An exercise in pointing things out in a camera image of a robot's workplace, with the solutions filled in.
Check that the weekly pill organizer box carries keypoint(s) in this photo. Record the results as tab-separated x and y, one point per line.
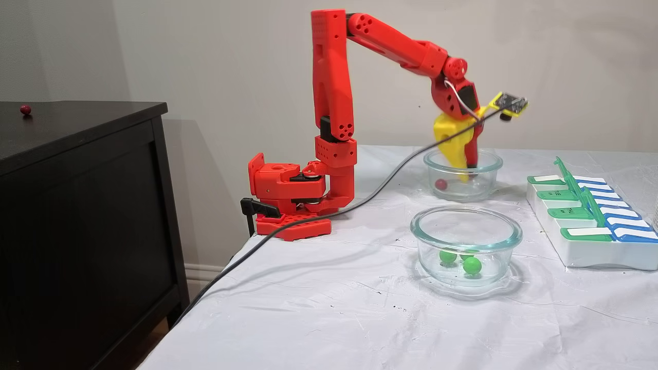
591	252

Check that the small clear glass bowl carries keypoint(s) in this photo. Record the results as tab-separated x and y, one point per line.
486	180

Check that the large clear glass bowl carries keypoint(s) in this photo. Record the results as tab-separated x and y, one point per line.
506	241

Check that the green ball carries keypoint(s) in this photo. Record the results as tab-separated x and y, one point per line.
448	256
472	265

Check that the white plastic table cover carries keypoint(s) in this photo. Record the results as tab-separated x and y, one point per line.
334	308

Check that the black table clamp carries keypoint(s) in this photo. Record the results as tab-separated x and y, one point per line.
257	206

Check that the white baseboard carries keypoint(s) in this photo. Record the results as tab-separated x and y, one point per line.
198	275

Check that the black wooden cabinet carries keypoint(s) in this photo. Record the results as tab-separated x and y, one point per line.
77	231

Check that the dark red ball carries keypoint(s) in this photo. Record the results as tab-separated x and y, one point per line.
25	109

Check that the camera board with yellow mount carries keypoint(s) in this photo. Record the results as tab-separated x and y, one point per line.
509	103

